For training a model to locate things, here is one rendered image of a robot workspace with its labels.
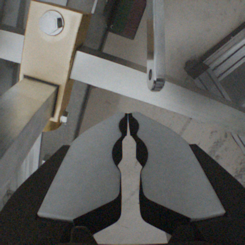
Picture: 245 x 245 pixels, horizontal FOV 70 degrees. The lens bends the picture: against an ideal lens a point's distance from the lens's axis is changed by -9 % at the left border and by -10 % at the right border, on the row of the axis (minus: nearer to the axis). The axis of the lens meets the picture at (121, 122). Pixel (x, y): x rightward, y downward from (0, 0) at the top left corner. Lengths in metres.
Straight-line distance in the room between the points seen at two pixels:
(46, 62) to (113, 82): 0.07
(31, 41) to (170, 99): 0.15
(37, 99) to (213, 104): 0.18
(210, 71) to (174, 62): 0.26
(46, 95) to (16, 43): 0.07
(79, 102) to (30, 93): 0.21
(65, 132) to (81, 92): 0.10
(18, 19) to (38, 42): 0.28
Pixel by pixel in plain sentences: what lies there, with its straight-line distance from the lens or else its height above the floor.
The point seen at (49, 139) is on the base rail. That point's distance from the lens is 0.45.
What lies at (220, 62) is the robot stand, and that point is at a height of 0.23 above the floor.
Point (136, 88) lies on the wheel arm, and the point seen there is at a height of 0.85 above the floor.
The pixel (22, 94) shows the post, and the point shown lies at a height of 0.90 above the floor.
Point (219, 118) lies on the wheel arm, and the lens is 0.24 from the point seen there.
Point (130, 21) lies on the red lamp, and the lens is 0.34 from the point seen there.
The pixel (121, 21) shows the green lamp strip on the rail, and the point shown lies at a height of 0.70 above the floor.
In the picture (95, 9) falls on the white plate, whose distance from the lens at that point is 0.24.
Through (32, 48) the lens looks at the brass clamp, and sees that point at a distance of 0.20.
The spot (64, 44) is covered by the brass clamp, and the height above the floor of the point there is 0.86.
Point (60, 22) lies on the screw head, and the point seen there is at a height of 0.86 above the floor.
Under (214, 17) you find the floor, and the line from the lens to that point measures 1.14.
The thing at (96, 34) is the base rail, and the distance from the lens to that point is 0.34.
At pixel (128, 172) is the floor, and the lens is 1.48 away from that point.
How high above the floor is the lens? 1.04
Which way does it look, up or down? 59 degrees down
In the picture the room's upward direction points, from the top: 178 degrees counter-clockwise
